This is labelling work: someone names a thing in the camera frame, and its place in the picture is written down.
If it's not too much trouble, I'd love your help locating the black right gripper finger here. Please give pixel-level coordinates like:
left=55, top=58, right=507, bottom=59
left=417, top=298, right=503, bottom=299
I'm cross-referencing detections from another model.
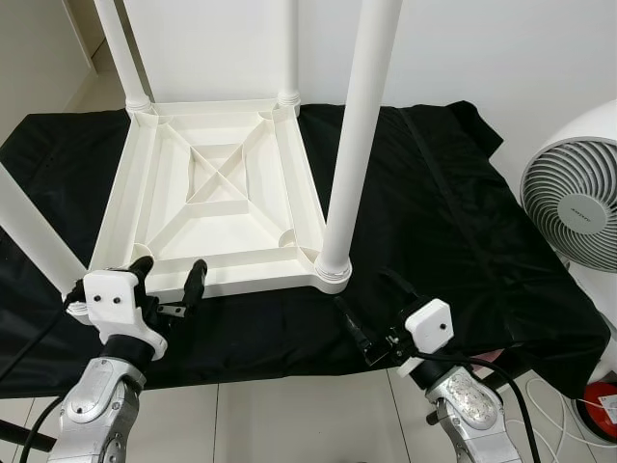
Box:
left=334, top=294, right=379, bottom=353
left=381, top=268, right=420, bottom=303

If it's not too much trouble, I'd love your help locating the white plastic table top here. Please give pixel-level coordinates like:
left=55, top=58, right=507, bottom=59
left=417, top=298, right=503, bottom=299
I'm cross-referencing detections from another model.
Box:
left=87, top=96, right=353, bottom=302

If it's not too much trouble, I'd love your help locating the white plastic table leg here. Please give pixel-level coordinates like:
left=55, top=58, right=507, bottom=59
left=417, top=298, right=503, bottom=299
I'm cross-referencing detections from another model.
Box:
left=0, top=162, right=88, bottom=295
left=277, top=0, right=302, bottom=105
left=94, top=0, right=152, bottom=110
left=313, top=0, right=404, bottom=281

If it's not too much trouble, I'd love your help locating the black tablecloth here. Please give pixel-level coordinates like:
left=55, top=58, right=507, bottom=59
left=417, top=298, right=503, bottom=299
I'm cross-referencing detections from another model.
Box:
left=0, top=101, right=610, bottom=398

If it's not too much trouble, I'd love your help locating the pink cloth bundle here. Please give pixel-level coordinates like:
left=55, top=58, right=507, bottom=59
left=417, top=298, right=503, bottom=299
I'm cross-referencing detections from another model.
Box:
left=472, top=349, right=507, bottom=368

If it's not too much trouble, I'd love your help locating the white round fan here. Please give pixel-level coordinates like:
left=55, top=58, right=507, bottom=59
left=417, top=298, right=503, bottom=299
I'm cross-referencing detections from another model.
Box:
left=521, top=99, right=617, bottom=273

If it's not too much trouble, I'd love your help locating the red object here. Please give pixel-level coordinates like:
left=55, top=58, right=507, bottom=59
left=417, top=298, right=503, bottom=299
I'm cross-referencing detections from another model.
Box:
left=580, top=381, right=617, bottom=443

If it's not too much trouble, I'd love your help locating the black metal table leg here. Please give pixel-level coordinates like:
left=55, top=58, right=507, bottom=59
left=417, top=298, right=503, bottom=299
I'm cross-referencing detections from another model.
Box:
left=0, top=420, right=54, bottom=452

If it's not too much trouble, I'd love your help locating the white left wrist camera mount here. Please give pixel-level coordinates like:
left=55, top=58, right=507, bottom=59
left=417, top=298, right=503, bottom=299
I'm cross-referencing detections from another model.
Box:
left=82, top=270, right=167, bottom=360

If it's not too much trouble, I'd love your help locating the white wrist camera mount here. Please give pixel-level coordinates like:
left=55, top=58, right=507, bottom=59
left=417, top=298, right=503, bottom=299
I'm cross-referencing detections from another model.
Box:
left=400, top=297, right=454, bottom=377
left=82, top=270, right=167, bottom=360

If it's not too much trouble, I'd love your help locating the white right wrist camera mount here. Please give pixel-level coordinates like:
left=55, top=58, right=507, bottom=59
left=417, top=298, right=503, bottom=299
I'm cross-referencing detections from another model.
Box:
left=400, top=297, right=454, bottom=377

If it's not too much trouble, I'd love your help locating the white floor cable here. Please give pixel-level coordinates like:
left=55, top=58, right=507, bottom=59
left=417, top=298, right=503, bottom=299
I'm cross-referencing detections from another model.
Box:
left=525, top=376, right=617, bottom=454

